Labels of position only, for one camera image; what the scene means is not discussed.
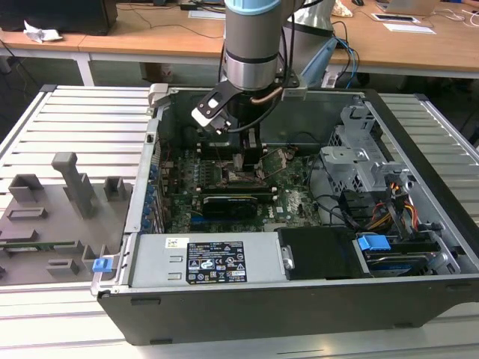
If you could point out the metal locking lever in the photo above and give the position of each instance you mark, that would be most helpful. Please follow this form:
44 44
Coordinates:
220 154

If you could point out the black plastic duct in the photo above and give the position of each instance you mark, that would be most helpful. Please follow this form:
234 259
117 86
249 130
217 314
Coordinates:
318 254

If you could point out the black graphics card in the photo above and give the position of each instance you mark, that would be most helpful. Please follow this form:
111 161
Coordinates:
228 207

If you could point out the black box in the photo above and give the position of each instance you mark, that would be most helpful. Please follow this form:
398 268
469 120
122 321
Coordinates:
56 16

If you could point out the green motherboard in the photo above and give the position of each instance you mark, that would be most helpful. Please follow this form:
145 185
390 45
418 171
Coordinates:
295 202

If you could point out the metal drive cage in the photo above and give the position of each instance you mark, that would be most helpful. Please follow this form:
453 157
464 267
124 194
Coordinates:
348 157

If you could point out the black RAM slot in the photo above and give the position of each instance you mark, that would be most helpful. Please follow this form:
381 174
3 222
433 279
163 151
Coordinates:
207 154
267 197
224 187
207 147
207 157
224 190
207 150

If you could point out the crumpled white paper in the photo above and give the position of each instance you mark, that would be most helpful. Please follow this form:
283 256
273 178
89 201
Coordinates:
41 34

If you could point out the cardboard box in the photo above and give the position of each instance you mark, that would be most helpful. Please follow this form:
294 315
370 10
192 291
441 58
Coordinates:
161 71

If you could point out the wooden desk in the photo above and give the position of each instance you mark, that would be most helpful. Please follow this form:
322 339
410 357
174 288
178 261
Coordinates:
168 37
37 46

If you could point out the blue plastic latch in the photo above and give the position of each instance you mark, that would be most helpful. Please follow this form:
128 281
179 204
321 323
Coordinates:
102 266

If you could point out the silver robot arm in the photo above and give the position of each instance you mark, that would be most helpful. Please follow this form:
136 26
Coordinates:
250 37

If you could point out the green RAM stick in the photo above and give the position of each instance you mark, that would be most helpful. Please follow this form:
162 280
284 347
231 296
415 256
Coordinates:
45 245

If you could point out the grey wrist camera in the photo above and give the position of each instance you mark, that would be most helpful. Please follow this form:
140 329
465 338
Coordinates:
295 93

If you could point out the silver power supply unit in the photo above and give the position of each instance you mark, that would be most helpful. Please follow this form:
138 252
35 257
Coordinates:
153 258

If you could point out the pale blue teach pendant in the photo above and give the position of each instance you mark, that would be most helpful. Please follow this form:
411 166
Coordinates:
318 60

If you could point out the blue expansion slot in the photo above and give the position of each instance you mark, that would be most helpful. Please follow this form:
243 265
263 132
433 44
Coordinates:
213 225

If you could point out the black mouse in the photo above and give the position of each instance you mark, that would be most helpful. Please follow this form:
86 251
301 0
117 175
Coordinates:
358 2

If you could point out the black PC case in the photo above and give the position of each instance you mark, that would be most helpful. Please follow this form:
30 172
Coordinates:
262 314

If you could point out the black camera bracket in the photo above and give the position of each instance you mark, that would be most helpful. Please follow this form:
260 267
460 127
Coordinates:
221 91

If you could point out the white paper sheet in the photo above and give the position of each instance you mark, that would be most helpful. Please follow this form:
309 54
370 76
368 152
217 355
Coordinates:
409 28

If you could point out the CPU socket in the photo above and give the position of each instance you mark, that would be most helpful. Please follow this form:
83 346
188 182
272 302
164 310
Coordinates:
239 181

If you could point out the blue disk carrier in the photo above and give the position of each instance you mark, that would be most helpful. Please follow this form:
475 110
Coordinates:
373 245

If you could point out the grey parts rack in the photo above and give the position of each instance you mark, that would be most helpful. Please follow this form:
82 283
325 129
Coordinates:
56 224

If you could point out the hard disk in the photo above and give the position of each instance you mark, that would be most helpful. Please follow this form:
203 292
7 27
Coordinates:
396 267

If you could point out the beige bag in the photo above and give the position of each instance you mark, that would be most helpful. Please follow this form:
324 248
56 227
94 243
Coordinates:
342 9

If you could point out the silver laptop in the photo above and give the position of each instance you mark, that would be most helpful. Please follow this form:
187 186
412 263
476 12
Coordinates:
408 5

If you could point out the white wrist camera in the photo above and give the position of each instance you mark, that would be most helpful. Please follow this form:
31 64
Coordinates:
204 114

